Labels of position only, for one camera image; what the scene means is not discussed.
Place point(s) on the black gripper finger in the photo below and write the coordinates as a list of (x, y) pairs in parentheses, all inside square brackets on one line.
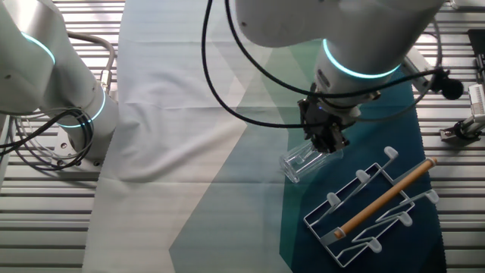
[(335, 142), (316, 140)]

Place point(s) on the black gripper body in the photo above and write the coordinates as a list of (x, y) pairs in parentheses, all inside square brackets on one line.
[(326, 119)]

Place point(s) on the clear plastic cup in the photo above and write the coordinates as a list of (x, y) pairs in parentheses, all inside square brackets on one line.
[(299, 167)]

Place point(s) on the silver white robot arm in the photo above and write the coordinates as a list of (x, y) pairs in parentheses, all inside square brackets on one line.
[(360, 34)]

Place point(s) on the black clamp tool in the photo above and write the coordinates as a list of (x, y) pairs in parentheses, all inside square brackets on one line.
[(460, 130)]

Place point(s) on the teal white gradient tablecloth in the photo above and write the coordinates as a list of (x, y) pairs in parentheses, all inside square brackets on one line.
[(189, 113)]

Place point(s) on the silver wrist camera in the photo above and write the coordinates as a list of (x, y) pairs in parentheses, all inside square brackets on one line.
[(417, 72)]

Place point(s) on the silver exterior camera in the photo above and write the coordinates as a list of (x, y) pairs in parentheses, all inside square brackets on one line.
[(478, 99)]

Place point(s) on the black bracket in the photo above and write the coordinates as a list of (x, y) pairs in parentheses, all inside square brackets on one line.
[(478, 41)]

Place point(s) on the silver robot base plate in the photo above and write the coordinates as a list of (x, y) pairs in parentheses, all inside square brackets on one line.
[(62, 146)]

